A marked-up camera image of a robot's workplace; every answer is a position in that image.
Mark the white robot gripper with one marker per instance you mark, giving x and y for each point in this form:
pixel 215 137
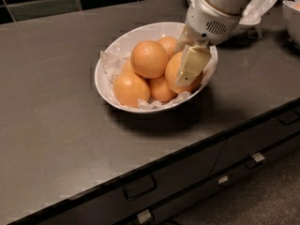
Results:
pixel 206 22

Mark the large orange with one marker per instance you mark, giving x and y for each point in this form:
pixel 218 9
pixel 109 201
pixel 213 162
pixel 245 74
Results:
pixel 171 74

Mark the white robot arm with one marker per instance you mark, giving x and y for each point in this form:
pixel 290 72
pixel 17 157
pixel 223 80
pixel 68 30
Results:
pixel 233 6

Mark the back orange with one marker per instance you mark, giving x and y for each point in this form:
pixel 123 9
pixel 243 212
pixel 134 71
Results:
pixel 168 43

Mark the top centre orange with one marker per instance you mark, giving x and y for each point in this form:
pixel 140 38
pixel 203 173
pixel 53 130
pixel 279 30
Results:
pixel 149 59

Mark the front centre orange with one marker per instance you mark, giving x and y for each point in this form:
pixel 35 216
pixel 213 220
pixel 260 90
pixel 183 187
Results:
pixel 160 90

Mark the white bowl with oranges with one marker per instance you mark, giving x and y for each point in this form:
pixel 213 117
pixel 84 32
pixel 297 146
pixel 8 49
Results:
pixel 154 31

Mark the small hidden orange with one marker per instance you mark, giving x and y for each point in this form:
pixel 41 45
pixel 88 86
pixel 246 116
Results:
pixel 127 67

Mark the front left orange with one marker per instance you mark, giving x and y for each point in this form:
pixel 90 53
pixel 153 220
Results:
pixel 129 88

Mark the white paper in orange bowl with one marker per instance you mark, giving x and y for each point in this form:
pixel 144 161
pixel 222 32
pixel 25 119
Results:
pixel 109 66

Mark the white bowl far right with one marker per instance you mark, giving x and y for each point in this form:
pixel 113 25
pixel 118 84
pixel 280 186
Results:
pixel 291 15

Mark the dark right drawer front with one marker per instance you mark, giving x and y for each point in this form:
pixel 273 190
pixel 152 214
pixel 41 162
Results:
pixel 263 140

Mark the dark drawer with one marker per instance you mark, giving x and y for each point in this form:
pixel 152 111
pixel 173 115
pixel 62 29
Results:
pixel 112 206
pixel 263 140

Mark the dark left drawer front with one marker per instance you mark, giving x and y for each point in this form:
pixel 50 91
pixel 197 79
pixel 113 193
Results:
pixel 112 206

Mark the black left drawer handle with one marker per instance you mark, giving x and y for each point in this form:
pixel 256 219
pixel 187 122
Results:
pixel 140 187

